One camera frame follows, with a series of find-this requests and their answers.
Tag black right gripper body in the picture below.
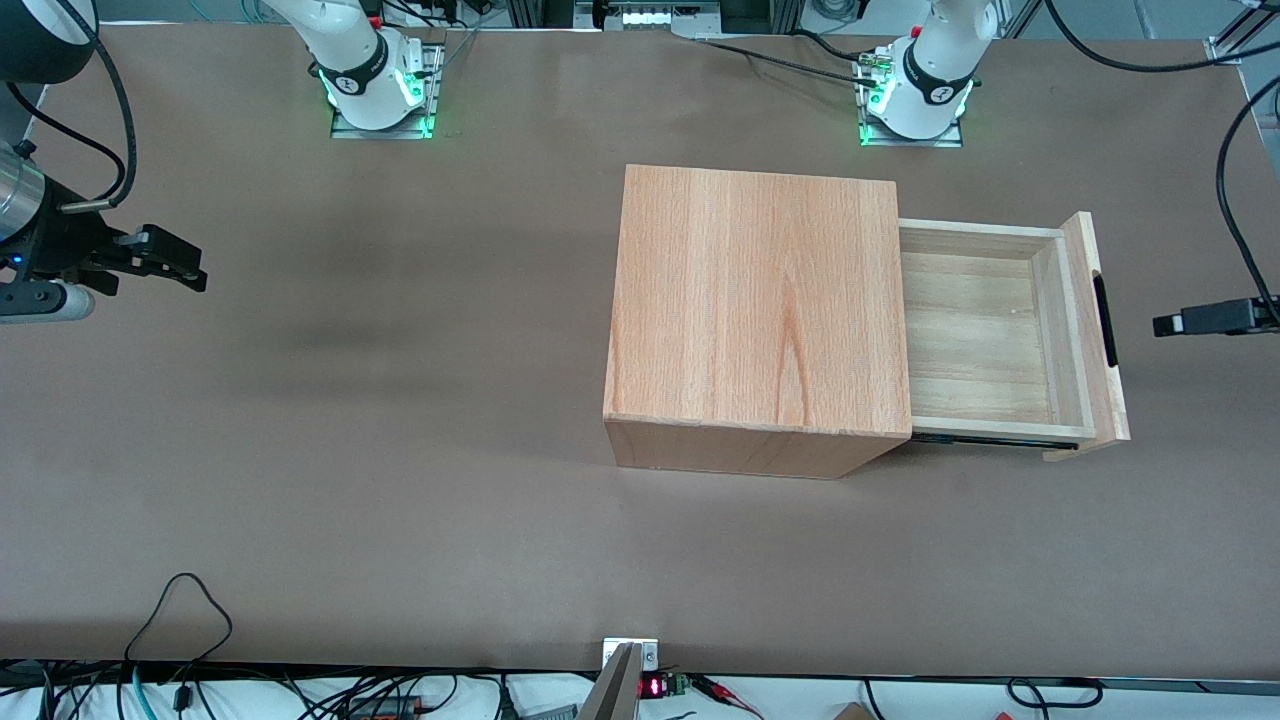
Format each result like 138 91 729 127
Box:
0 198 121 299

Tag wooden drawer with black handle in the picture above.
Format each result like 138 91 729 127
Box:
897 211 1132 464

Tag light wooden drawer cabinet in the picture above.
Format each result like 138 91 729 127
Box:
603 164 913 481

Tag white power strip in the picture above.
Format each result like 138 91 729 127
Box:
574 0 723 33

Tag red alligator clip leads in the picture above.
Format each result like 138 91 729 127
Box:
690 674 766 719

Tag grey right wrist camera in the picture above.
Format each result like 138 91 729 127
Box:
0 281 97 325

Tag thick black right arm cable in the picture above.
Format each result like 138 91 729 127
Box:
58 0 138 214

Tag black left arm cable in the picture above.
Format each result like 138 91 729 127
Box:
1040 0 1280 303

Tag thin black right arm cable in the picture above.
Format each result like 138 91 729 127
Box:
6 82 129 201

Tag aluminium frame corner bracket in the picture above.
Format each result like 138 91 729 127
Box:
1204 0 1280 67

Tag black looped cable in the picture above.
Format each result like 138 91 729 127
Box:
123 572 235 669

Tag black coiled floor cable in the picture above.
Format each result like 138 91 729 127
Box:
1004 677 1105 711

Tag black cable to arm base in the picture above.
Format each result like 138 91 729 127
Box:
698 36 876 85

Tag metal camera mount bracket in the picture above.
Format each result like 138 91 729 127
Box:
602 637 661 673

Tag camera mount beam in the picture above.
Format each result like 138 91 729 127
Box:
578 642 644 720

